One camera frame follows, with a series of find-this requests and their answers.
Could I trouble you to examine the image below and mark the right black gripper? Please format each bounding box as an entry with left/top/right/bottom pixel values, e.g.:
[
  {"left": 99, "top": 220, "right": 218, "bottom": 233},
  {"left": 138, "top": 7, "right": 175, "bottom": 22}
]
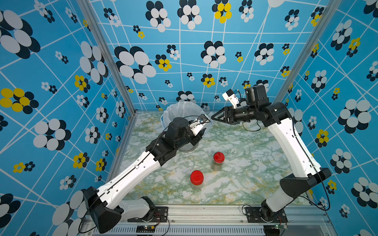
[{"left": 211, "top": 108, "right": 258, "bottom": 124}]

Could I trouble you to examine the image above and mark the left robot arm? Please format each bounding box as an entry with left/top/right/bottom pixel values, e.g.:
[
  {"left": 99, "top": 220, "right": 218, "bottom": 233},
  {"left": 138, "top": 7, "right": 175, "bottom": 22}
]
[{"left": 84, "top": 114, "right": 210, "bottom": 234}]

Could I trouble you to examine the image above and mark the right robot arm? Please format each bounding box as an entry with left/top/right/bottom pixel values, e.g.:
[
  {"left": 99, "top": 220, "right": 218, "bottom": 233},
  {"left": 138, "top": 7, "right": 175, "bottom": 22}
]
[{"left": 211, "top": 85, "right": 331, "bottom": 222}]

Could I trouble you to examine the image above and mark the white bin liner bag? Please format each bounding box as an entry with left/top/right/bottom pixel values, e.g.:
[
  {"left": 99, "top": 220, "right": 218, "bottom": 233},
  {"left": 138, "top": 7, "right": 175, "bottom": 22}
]
[{"left": 160, "top": 101, "right": 213, "bottom": 134}]

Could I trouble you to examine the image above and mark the far red-lid jar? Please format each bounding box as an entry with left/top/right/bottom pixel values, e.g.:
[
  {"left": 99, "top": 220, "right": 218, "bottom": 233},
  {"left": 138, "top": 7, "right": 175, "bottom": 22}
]
[{"left": 211, "top": 152, "right": 225, "bottom": 171}]

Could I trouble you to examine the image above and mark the red-lid jar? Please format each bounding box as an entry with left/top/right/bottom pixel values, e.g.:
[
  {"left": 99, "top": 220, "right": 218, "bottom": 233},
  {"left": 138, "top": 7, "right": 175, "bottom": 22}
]
[
  {"left": 211, "top": 152, "right": 225, "bottom": 171},
  {"left": 190, "top": 170, "right": 204, "bottom": 189}
]

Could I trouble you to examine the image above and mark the near red-lid jar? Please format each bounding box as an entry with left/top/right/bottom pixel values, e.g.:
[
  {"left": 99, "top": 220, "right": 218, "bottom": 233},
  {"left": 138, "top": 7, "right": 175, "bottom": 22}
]
[{"left": 190, "top": 170, "right": 204, "bottom": 189}]

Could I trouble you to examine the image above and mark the left circuit board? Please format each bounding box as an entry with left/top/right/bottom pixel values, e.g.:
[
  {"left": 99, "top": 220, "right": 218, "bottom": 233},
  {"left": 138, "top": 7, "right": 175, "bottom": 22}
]
[{"left": 136, "top": 225, "right": 156, "bottom": 234}]

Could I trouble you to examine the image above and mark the circuit board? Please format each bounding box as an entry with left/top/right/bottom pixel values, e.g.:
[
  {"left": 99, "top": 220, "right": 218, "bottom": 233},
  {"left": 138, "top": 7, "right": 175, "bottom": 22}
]
[
  {"left": 136, "top": 225, "right": 156, "bottom": 234},
  {"left": 264, "top": 224, "right": 287, "bottom": 236}
]

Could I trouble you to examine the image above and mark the right circuit board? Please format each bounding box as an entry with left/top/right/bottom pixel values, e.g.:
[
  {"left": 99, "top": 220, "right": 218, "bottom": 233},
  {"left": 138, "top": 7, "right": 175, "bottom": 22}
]
[{"left": 264, "top": 224, "right": 287, "bottom": 236}]

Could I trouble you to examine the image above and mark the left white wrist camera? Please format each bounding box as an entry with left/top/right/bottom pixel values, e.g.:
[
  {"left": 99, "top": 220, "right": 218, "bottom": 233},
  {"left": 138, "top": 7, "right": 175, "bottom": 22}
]
[{"left": 189, "top": 114, "right": 211, "bottom": 136}]

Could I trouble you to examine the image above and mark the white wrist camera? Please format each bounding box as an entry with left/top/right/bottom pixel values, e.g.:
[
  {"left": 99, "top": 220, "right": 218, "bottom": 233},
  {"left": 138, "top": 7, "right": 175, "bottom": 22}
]
[
  {"left": 222, "top": 89, "right": 241, "bottom": 109},
  {"left": 189, "top": 114, "right": 211, "bottom": 136}
]

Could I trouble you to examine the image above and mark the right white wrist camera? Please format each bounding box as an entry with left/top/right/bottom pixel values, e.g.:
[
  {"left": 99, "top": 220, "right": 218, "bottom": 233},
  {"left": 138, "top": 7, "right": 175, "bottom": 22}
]
[{"left": 222, "top": 89, "right": 241, "bottom": 109}]

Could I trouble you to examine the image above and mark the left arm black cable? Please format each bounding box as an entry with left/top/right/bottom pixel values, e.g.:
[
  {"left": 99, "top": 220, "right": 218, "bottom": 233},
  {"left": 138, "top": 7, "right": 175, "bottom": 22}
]
[{"left": 78, "top": 114, "right": 204, "bottom": 234}]

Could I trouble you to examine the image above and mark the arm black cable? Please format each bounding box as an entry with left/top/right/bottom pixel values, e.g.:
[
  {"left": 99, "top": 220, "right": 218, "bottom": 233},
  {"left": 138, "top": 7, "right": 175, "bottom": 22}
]
[
  {"left": 78, "top": 114, "right": 204, "bottom": 234},
  {"left": 236, "top": 88, "right": 331, "bottom": 211}
]

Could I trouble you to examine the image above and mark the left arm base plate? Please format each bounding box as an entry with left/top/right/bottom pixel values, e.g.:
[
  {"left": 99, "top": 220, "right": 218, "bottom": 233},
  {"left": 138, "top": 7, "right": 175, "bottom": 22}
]
[{"left": 127, "top": 206, "right": 169, "bottom": 223}]

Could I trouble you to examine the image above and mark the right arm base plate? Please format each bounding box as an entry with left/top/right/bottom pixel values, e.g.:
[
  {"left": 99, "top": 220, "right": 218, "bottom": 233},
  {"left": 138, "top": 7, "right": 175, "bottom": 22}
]
[{"left": 242, "top": 205, "right": 287, "bottom": 224}]

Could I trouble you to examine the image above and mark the left aluminium corner post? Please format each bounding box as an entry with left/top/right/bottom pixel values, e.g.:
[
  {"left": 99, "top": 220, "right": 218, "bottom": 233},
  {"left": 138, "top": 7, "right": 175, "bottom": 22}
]
[{"left": 77, "top": 0, "right": 136, "bottom": 117}]

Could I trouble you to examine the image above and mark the aluminium corner post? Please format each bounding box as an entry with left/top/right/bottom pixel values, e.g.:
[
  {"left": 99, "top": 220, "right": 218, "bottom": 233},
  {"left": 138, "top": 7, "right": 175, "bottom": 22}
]
[
  {"left": 274, "top": 0, "right": 342, "bottom": 103},
  {"left": 77, "top": 0, "right": 136, "bottom": 117}
]

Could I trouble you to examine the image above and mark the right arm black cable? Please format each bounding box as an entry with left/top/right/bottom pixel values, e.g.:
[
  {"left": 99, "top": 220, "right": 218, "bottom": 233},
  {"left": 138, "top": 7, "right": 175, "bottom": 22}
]
[{"left": 236, "top": 88, "right": 331, "bottom": 211}]

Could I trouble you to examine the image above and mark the aluminium front rail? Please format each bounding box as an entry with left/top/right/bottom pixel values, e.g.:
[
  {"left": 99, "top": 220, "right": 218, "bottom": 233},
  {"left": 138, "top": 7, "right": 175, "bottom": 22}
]
[{"left": 106, "top": 205, "right": 337, "bottom": 236}]

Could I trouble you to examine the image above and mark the right aluminium corner post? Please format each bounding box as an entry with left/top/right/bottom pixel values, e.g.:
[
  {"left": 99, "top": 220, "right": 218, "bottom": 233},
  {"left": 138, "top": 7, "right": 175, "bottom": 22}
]
[{"left": 274, "top": 0, "right": 342, "bottom": 103}]

